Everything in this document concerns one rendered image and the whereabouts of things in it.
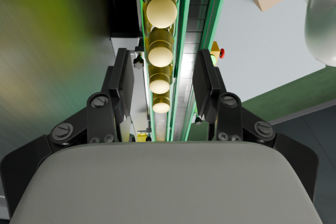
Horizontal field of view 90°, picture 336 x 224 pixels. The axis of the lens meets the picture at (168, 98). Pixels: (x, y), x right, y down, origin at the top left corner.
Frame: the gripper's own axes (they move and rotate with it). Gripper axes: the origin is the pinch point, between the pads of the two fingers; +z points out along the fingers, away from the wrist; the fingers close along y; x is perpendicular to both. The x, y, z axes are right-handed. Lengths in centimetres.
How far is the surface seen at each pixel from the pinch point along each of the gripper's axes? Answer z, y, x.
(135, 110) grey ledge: 38, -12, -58
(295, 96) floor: 144, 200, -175
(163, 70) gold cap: 12.3, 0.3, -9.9
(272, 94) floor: 144, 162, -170
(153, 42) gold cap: 11.6, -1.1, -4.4
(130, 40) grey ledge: 38.4, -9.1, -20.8
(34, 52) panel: 5.7, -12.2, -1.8
